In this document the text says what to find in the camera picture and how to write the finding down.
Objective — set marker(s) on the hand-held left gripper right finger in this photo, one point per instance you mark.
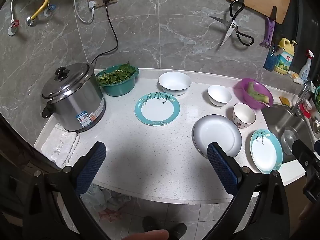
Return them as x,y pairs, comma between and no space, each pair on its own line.
222,170

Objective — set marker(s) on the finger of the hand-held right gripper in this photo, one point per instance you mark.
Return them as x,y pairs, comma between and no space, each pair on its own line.
302,152

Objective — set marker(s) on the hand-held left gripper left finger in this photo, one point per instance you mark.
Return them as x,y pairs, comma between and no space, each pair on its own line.
92,166

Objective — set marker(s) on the teal floral plate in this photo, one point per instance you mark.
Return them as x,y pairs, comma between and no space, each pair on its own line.
157,110
265,152

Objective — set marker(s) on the grey-rimmed white plate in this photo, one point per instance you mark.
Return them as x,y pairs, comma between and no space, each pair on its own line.
215,132

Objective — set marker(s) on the small patterned white bowl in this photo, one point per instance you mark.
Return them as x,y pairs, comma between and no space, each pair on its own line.
243,112

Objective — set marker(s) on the small plain white bowl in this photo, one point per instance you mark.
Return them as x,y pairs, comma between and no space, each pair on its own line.
219,95

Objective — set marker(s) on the large white bowl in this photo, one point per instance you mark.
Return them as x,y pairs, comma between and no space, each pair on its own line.
175,80

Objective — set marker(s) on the person's right hand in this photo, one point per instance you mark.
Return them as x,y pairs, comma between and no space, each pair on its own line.
310,211

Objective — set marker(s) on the person's left hand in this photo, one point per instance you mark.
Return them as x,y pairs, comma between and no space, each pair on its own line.
147,235

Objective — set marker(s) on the clear glass bowl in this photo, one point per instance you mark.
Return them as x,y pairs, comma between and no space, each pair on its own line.
287,140

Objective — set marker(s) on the clear plastic bag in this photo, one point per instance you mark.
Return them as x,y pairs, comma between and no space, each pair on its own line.
95,195

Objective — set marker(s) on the white towel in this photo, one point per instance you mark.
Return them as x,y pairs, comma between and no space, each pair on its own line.
60,145

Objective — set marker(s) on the stainless steel sink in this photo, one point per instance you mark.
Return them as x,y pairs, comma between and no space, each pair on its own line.
277,122

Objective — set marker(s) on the grey cloth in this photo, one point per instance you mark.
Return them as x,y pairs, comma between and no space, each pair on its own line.
117,197

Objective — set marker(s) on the red and white plastic holder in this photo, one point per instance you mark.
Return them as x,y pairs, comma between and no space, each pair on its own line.
306,110

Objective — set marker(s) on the pink cloth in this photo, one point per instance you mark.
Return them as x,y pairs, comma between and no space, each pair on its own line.
112,212

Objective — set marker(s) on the chrome faucet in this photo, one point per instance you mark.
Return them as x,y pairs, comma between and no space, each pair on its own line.
298,100

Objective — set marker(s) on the yellow sponge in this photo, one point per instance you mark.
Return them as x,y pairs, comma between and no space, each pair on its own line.
285,100

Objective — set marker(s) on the stainless steel electric pot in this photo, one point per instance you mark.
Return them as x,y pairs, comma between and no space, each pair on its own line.
75,110

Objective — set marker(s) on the black shoe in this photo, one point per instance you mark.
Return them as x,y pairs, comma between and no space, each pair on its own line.
178,231

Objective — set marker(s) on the white soap packet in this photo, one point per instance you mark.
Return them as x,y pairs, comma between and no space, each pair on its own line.
295,77

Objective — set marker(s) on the peeled green vegetable stem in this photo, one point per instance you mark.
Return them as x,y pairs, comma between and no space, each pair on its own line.
255,92

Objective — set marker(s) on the purple plastic basin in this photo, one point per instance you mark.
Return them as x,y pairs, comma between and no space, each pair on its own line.
241,90

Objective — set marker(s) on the green plastic basin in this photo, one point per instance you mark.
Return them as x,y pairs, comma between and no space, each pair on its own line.
120,88

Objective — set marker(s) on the white spray bottle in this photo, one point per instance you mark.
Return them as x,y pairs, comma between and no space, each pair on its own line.
305,70

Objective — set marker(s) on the steel pot lid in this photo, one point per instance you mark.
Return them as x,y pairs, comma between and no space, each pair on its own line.
72,80

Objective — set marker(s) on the yellow detergent bottle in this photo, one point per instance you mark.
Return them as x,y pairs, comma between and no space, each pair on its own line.
283,62

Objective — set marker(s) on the leafy green vegetables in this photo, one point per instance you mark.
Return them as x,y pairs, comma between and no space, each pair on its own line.
115,76

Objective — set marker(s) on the blue utensil cup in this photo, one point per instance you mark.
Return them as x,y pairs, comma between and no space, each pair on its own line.
270,62

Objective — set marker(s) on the purple peeler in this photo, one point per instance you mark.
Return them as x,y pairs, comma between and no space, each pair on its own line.
270,27

